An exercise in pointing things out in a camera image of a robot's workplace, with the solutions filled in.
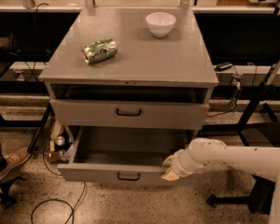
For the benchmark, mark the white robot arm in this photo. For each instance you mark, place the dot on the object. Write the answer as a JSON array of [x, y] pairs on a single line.
[[259, 161]]

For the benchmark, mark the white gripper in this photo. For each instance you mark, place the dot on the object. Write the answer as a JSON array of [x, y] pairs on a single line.
[[179, 164]]

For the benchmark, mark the tan shoe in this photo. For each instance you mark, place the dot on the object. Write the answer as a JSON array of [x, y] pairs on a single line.
[[13, 160]]

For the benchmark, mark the black rolling stand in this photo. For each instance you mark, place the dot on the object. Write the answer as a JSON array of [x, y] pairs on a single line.
[[260, 135]]

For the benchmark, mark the grey drawer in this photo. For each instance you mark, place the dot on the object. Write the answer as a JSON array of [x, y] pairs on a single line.
[[126, 156], [130, 114]]

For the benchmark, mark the white ceramic bowl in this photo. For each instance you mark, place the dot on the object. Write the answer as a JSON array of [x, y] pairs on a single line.
[[160, 24]]

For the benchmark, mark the grey top drawer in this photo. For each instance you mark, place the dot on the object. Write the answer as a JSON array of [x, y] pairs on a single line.
[[130, 114]]

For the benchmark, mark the crushed green soda can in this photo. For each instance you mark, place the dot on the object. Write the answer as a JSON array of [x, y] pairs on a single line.
[[99, 50]]

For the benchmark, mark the black office chair base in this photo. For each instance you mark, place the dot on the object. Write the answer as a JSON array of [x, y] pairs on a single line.
[[6, 200]]

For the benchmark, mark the small silver can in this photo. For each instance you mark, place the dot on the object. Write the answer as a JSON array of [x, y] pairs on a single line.
[[60, 141]]

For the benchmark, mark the grey drawer cabinet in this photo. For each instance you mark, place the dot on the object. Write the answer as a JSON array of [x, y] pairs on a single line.
[[172, 69]]

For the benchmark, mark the black power adapter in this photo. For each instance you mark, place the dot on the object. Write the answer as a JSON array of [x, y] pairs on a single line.
[[223, 66]]

